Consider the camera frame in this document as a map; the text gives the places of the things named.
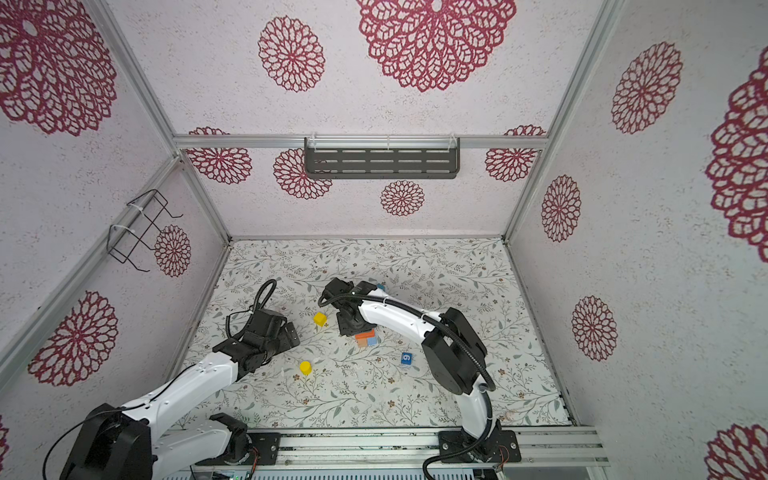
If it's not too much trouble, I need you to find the yellow wooden cube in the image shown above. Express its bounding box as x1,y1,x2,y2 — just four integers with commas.
313,312,328,327

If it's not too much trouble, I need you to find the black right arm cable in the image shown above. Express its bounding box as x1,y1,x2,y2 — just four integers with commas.
317,290,498,480

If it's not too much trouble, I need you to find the black wire wall rack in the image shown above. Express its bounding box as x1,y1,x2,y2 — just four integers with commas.
105,189,183,273

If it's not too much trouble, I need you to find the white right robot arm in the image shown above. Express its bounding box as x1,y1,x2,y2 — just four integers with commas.
318,278,511,463

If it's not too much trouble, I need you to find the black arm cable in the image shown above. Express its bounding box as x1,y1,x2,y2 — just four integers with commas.
41,278,278,480
317,290,498,480

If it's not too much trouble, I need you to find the orange wooden block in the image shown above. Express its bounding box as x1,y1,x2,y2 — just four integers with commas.
354,329,375,340

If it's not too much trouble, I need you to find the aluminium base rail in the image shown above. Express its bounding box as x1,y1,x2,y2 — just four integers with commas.
250,426,610,472

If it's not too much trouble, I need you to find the yellow wooden cylinder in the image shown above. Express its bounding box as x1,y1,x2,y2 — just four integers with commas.
299,361,313,376

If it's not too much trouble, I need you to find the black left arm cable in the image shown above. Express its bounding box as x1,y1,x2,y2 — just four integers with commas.
41,278,278,480

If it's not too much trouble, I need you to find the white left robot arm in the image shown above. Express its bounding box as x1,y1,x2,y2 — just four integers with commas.
60,310,300,479

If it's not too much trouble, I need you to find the dark grey wall shelf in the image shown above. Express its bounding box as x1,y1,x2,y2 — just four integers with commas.
304,137,461,180

